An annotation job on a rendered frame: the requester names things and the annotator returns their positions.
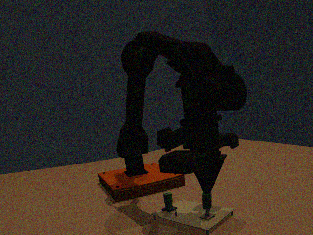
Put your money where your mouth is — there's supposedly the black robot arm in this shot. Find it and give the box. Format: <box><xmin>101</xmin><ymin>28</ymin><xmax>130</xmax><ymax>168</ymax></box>
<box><xmin>117</xmin><ymin>31</ymin><xmax>247</xmax><ymax>177</ymax></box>

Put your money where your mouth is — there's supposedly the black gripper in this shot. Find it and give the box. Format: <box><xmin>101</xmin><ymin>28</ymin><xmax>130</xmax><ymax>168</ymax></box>
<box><xmin>159</xmin><ymin>111</ymin><xmax>239</xmax><ymax>194</ymax></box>

